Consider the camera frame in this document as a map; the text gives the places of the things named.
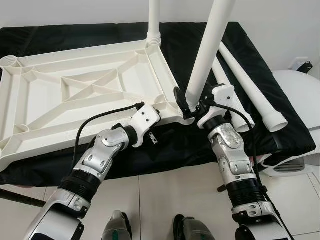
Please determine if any grey left robot foot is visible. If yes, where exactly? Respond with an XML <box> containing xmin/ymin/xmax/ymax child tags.
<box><xmin>102</xmin><ymin>210</ymin><xmax>133</xmax><ymax>240</ymax></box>

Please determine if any white plastic table top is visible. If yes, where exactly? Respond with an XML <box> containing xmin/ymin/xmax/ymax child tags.
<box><xmin>0</xmin><ymin>39</ymin><xmax>193</xmax><ymax>173</ymax></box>

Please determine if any white plastic table leg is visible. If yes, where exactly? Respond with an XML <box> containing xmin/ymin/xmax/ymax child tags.
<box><xmin>218</xmin><ymin>41</ymin><xmax>289</xmax><ymax>133</ymax></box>
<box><xmin>185</xmin><ymin>0</ymin><xmax>237</xmax><ymax>101</ymax></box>
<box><xmin>210</xmin><ymin>57</ymin><xmax>256</xmax><ymax>133</ymax></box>
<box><xmin>146</xmin><ymin>0</ymin><xmax>162</xmax><ymax>47</ymax></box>

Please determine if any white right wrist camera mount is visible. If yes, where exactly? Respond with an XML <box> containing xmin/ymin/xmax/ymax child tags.
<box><xmin>197</xmin><ymin>84</ymin><xmax>238</xmax><ymax>130</ymax></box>

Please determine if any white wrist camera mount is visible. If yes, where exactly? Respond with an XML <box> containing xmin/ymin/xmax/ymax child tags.
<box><xmin>127</xmin><ymin>105</ymin><xmax>162</xmax><ymax>148</ymax></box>
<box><xmin>197</xmin><ymin>84</ymin><xmax>238</xmax><ymax>130</ymax></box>

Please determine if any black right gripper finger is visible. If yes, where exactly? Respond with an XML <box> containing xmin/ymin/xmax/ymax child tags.
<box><xmin>173</xmin><ymin>86</ymin><xmax>190</xmax><ymax>115</ymax></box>

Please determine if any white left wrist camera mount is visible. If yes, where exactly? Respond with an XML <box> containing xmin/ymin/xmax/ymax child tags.
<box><xmin>127</xmin><ymin>105</ymin><xmax>162</xmax><ymax>148</ymax></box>

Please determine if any grey robot foot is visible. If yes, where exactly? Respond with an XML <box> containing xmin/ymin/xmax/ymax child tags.
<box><xmin>102</xmin><ymin>210</ymin><xmax>133</xmax><ymax>240</ymax></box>
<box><xmin>172</xmin><ymin>215</ymin><xmax>216</xmax><ymax>240</ymax></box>

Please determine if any grey right robot foot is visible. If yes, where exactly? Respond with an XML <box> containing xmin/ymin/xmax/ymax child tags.
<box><xmin>172</xmin><ymin>215</ymin><xmax>216</xmax><ymax>240</ymax></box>

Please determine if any wall socket black plug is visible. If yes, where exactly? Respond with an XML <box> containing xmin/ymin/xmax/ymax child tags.
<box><xmin>292</xmin><ymin>57</ymin><xmax>314</xmax><ymax>74</ymax></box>

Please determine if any black padded bed cover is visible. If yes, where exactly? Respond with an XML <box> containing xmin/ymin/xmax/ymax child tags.
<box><xmin>0</xmin><ymin>22</ymin><xmax>317</xmax><ymax>187</ymax></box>

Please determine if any white dome appliance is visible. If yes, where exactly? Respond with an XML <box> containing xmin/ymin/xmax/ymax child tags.
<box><xmin>270</xmin><ymin>70</ymin><xmax>320</xmax><ymax>178</ymax></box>

